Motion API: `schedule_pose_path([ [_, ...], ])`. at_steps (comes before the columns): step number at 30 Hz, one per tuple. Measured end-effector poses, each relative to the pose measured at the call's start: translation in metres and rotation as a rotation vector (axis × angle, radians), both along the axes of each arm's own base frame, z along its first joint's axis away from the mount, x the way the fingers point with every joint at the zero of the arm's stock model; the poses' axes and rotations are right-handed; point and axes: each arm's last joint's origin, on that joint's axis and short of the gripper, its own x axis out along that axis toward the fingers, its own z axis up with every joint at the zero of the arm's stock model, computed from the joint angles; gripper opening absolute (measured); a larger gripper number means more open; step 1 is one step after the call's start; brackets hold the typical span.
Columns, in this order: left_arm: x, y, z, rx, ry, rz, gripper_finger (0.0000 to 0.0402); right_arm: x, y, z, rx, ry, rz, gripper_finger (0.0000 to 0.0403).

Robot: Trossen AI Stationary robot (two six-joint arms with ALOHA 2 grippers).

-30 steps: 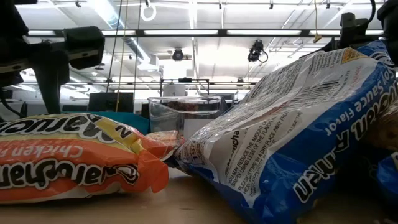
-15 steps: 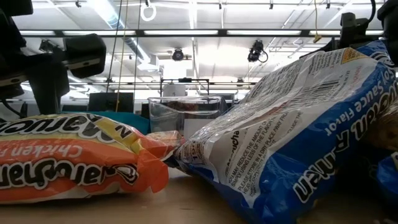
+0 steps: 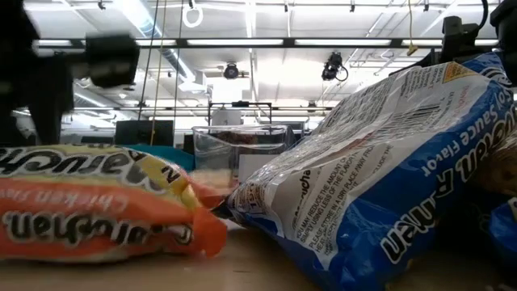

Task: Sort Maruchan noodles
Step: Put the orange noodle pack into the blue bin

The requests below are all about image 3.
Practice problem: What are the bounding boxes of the black metal cart frame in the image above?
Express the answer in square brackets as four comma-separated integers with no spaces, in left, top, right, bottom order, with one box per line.
[207,100,273,127]

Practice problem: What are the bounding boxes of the white box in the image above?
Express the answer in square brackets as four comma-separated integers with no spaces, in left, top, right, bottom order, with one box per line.
[211,109,242,127]

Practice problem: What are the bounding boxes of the thin black hanging cable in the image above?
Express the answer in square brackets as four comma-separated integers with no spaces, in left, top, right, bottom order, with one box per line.
[172,0,185,130]

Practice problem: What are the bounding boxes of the yellow cord with hook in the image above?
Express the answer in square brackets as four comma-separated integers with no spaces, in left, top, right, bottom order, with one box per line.
[406,0,419,57]

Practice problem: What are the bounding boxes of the orange chicken noodle packet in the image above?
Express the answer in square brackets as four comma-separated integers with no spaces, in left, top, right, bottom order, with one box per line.
[0,144,229,264]
[187,168,237,210]

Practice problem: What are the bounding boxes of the black monitor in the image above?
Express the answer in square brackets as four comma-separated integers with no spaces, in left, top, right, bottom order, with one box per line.
[114,120,175,147]

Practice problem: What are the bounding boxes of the silver ventilation duct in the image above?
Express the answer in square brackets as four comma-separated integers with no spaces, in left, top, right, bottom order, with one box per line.
[115,0,199,84]

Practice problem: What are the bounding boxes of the black ceiling camera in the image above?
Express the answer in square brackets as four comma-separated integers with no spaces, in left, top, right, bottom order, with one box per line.
[222,62,241,81]
[321,51,350,82]

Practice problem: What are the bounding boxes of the clear plastic bin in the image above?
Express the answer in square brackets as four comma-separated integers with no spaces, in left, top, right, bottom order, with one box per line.
[191,124,298,189]

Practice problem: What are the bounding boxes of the yellow hanging cable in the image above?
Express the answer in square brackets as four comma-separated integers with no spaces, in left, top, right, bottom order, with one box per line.
[149,0,168,146]

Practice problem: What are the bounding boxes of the small teal plastic bin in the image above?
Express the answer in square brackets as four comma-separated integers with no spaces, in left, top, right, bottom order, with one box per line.
[123,144,197,173]

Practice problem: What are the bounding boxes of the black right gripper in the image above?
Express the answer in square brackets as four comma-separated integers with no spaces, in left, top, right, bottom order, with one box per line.
[388,15,484,77]

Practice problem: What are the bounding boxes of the white ring light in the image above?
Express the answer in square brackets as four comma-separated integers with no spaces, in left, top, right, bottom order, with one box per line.
[181,2,204,29]

